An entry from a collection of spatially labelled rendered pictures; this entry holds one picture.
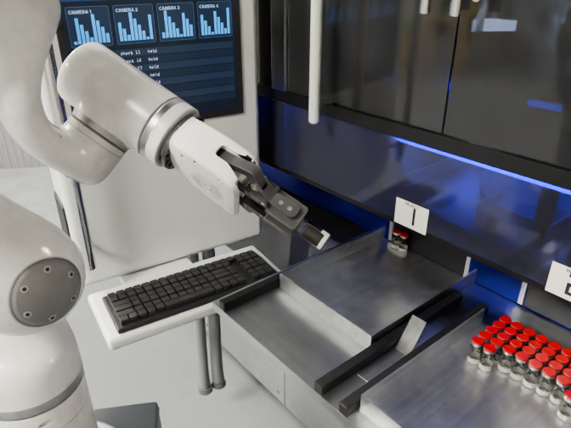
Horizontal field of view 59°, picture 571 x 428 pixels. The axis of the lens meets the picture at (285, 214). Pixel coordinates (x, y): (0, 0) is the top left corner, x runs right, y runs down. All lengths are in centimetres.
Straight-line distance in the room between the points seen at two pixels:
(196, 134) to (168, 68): 62
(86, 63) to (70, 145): 10
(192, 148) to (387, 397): 52
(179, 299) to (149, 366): 111
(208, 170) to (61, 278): 18
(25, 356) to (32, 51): 33
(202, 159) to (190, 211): 76
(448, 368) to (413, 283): 26
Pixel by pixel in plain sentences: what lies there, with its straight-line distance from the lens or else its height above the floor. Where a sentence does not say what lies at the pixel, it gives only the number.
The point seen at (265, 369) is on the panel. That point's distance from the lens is 192.
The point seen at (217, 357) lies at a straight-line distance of 176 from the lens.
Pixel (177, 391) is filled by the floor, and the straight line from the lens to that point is 213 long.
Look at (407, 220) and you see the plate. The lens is 112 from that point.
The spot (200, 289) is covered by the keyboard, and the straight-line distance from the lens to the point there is 120.
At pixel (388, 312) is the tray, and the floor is 88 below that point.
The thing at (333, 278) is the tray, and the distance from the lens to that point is 113.
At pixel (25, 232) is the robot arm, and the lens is 53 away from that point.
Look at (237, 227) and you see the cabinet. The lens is 140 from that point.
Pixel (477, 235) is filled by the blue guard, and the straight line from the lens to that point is 104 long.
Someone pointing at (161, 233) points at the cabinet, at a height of 89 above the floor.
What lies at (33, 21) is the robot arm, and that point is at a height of 146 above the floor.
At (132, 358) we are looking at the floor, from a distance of 231.
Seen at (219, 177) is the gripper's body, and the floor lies 130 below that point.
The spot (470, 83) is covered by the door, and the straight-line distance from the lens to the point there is 99.
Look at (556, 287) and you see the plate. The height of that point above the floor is 100.
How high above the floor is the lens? 151
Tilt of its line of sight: 27 degrees down
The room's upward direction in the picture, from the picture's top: straight up
